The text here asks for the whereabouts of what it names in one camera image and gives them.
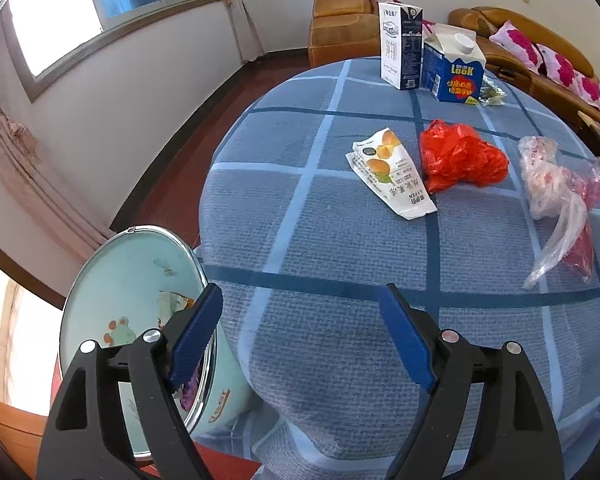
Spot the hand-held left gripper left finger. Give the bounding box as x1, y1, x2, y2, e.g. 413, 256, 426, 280
35, 282, 224, 480

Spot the small crumpled clear wrapper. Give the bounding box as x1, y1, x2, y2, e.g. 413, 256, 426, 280
477, 77, 507, 107

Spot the pale orange-print wrapper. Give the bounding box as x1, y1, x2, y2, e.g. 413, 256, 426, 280
157, 290, 197, 332

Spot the blue gable-top carton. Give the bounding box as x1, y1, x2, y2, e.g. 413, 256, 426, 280
421, 30, 487, 104

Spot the red plastic bag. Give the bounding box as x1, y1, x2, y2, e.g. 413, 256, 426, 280
419, 119, 510, 195

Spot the tall white milk carton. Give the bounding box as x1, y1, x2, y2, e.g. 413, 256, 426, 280
379, 2, 425, 91

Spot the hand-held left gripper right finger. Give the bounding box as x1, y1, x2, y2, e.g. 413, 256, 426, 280
378, 283, 566, 480

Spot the clear plastic bag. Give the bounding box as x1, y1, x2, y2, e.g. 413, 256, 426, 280
517, 135, 590, 290

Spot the brown leather armchair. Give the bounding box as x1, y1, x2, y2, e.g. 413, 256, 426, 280
307, 0, 384, 69

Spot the white orange-print wrapper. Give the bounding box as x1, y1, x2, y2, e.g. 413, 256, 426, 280
345, 129, 439, 220

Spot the dark wooden coffee table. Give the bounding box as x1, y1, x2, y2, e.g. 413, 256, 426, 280
577, 110, 600, 172

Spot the pale green enamel basin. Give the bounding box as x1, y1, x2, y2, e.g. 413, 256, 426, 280
57, 226, 254, 461

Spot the pale narrow curtain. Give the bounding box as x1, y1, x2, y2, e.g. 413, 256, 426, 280
215, 0, 267, 62

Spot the brown leather sofa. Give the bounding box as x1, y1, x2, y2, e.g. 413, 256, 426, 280
447, 6, 600, 134

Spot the blue plaid tablecloth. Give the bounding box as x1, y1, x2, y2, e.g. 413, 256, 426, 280
190, 57, 600, 480

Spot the pink tied curtain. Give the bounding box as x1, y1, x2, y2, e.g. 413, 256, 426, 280
0, 10, 114, 262

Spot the purple wrapper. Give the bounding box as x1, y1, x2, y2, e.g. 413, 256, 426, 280
177, 369, 204, 412

